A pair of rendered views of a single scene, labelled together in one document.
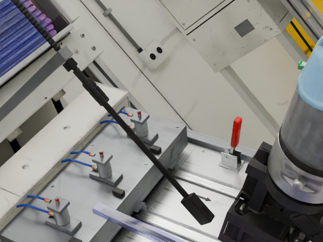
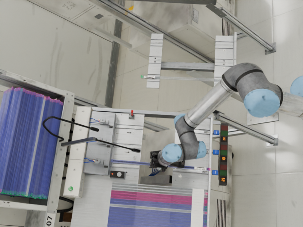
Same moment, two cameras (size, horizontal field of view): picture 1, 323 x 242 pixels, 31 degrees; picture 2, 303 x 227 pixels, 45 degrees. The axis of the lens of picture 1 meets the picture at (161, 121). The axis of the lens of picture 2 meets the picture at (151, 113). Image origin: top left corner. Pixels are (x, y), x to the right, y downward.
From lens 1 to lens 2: 124 cm
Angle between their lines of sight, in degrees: 34
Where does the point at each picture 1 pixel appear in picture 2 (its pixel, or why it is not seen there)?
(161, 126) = (107, 115)
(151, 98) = (44, 15)
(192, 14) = (72, 14)
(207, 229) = (134, 143)
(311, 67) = (165, 156)
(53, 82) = (68, 117)
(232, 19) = (92, 14)
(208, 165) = (125, 120)
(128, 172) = (107, 137)
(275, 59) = not seen: outside the picture
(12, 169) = (74, 152)
